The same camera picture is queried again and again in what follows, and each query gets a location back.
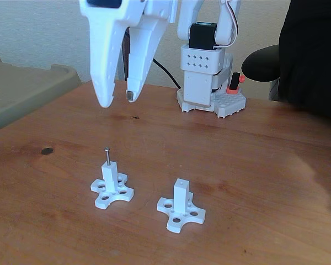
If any long metal screw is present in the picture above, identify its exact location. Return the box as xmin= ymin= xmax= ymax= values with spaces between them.
xmin=104 ymin=146 xmax=113 ymax=167

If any grey plastic storage bin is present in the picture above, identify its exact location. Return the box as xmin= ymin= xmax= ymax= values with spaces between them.
xmin=0 ymin=54 xmax=84 ymax=136

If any orange and black clamp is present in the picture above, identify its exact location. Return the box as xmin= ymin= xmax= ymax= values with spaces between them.
xmin=226 ymin=72 xmax=247 ymax=96

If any black chair armrest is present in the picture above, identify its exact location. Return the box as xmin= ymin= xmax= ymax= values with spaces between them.
xmin=241 ymin=44 xmax=282 ymax=102

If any black cable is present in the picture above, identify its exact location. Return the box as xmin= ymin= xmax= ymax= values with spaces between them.
xmin=152 ymin=58 xmax=183 ymax=89

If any white and red servo wire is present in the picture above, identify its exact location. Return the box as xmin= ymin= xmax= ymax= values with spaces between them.
xmin=219 ymin=0 xmax=239 ymax=51

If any white cross-base post stand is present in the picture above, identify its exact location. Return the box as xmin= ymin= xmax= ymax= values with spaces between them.
xmin=156 ymin=178 xmax=207 ymax=234
xmin=90 ymin=162 xmax=135 ymax=210

